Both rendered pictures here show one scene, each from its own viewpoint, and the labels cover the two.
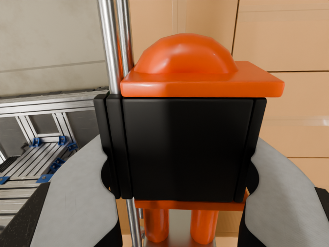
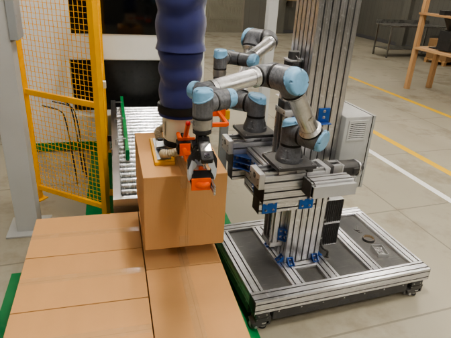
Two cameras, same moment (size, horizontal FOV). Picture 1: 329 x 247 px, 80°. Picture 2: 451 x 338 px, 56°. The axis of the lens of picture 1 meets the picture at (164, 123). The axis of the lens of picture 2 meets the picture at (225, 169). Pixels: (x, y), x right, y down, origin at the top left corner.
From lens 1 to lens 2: 1.57 m
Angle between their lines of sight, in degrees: 38
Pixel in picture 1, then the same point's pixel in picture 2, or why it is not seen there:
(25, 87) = (349, 314)
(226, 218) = (164, 184)
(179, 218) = not seen: hidden behind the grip
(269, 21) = (126, 326)
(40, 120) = (316, 277)
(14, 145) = (337, 255)
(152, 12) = (218, 320)
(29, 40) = not seen: outside the picture
